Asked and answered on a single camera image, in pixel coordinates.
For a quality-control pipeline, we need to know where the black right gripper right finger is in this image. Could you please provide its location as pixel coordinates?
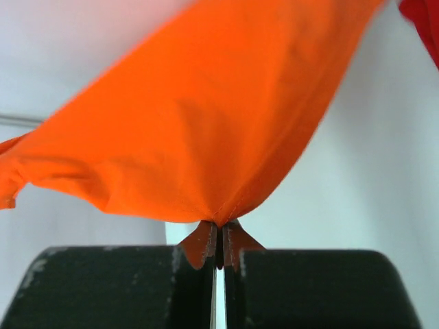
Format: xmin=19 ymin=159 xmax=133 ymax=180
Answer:
xmin=222 ymin=221 xmax=421 ymax=328

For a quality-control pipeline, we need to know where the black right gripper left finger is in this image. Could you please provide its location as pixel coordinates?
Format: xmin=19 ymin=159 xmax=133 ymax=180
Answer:
xmin=1 ymin=221 xmax=217 ymax=328

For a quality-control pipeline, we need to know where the orange t-shirt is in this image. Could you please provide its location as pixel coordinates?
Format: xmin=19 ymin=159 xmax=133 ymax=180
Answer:
xmin=0 ymin=0 xmax=390 ymax=226

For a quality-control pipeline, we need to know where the folded red t-shirt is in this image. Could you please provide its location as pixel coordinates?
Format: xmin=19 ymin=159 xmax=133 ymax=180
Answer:
xmin=399 ymin=0 xmax=439 ymax=67

